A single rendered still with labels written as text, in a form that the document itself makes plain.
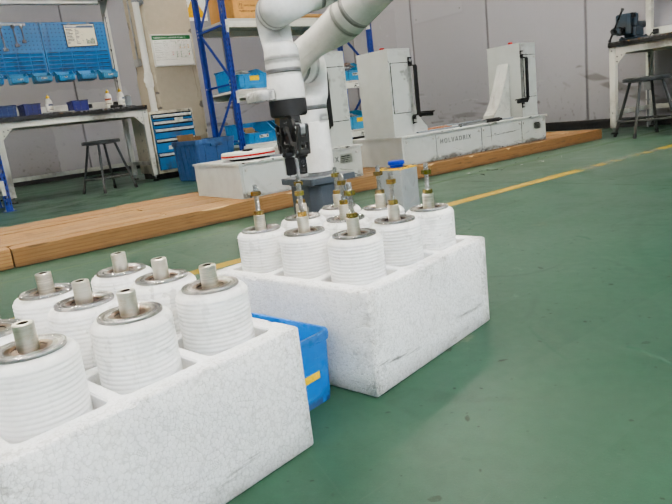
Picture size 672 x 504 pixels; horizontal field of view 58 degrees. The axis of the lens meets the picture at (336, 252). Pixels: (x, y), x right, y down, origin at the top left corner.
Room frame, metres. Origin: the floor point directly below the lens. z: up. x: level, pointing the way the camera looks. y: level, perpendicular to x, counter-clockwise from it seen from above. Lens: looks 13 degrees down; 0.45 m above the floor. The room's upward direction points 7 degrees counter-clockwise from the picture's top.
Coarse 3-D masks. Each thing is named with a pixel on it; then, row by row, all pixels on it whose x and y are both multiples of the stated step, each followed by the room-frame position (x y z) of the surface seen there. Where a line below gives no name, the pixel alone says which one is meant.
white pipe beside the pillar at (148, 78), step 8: (136, 0) 7.05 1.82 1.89; (136, 8) 7.07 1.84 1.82; (136, 16) 7.07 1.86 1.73; (136, 24) 7.07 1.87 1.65; (144, 40) 7.09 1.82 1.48; (144, 48) 7.08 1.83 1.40; (144, 56) 7.07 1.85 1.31; (144, 64) 7.07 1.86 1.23; (144, 72) 7.09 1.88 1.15; (144, 80) 7.05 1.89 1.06; (152, 80) 7.09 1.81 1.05; (152, 88) 7.08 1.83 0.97; (152, 96) 7.07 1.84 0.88; (152, 104) 7.07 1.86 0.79
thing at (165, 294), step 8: (184, 280) 0.84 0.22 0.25; (192, 280) 0.85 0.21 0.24; (136, 288) 0.83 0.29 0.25; (144, 288) 0.82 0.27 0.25; (152, 288) 0.82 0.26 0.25; (160, 288) 0.82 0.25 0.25; (168, 288) 0.82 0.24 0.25; (176, 288) 0.82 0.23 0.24; (144, 296) 0.82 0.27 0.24; (152, 296) 0.81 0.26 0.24; (160, 296) 0.81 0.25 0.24; (168, 296) 0.82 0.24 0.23; (168, 304) 0.82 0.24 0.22; (176, 312) 0.82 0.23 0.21; (176, 320) 0.82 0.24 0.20; (176, 328) 0.82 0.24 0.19
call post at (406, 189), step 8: (408, 168) 1.42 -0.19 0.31; (416, 168) 1.44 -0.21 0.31; (384, 176) 1.42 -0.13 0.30; (400, 176) 1.39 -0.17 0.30; (408, 176) 1.41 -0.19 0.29; (416, 176) 1.44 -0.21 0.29; (384, 184) 1.42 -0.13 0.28; (400, 184) 1.39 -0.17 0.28; (408, 184) 1.41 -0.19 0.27; (416, 184) 1.43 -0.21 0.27; (384, 192) 1.42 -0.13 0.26; (400, 192) 1.39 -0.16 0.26; (408, 192) 1.41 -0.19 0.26; (416, 192) 1.43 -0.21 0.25; (400, 200) 1.39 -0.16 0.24; (408, 200) 1.41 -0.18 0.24; (416, 200) 1.43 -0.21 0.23; (408, 208) 1.40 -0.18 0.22
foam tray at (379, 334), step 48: (480, 240) 1.17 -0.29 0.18; (288, 288) 1.02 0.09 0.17; (336, 288) 0.94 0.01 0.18; (384, 288) 0.93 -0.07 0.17; (432, 288) 1.04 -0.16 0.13; (480, 288) 1.16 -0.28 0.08; (336, 336) 0.95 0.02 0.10; (384, 336) 0.92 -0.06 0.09; (432, 336) 1.03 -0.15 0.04; (336, 384) 0.96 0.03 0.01; (384, 384) 0.91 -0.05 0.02
